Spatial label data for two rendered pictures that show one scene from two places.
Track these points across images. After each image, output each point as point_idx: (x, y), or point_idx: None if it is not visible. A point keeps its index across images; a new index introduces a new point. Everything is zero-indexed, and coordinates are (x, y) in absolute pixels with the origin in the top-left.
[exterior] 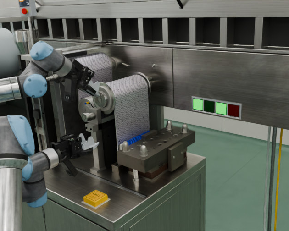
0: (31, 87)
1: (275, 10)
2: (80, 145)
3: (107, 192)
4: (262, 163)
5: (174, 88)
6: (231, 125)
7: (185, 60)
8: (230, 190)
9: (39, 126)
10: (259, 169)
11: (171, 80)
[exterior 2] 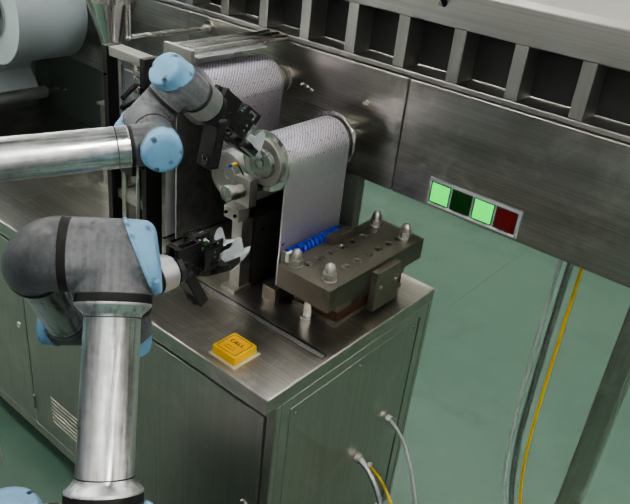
0: (155, 154)
1: (625, 57)
2: (219, 252)
3: (254, 339)
4: (519, 280)
5: (398, 154)
6: None
7: (431, 107)
8: (453, 327)
9: None
10: (513, 291)
11: (396, 139)
